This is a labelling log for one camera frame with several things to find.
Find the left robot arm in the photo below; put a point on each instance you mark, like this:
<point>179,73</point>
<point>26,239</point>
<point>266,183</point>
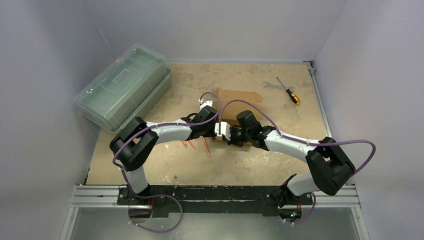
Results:
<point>133,145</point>

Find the clear plastic storage box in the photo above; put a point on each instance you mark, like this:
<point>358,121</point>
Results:
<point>130,86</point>

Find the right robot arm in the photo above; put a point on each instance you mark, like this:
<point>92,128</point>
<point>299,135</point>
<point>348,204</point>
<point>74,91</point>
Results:
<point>329,166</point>

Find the red pen with label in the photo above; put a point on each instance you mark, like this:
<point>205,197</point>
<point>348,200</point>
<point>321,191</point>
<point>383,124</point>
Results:
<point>191,144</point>

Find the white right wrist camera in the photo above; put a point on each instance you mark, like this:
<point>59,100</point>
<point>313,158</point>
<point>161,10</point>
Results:
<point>222,130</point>

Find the silver wrench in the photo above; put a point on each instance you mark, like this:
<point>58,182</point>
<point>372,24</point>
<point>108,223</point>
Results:
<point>269,85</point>

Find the yellow black screwdriver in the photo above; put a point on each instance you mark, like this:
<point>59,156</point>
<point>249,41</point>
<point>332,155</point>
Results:
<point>294,98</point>

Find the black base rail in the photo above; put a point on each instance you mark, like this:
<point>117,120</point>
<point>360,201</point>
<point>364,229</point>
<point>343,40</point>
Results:
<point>206,199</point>

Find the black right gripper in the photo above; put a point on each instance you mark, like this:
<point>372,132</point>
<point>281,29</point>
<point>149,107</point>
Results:
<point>234,135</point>

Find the aluminium frame rail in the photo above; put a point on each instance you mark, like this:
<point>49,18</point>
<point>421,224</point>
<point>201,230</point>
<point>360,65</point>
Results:
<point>94,213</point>

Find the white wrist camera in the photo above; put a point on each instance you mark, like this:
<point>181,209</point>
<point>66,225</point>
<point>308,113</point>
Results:
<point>205,103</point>
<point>222,130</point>

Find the brown cardboard box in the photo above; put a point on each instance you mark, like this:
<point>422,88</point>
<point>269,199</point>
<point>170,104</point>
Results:
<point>238,108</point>

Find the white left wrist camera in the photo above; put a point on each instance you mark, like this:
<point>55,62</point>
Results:
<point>205,103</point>

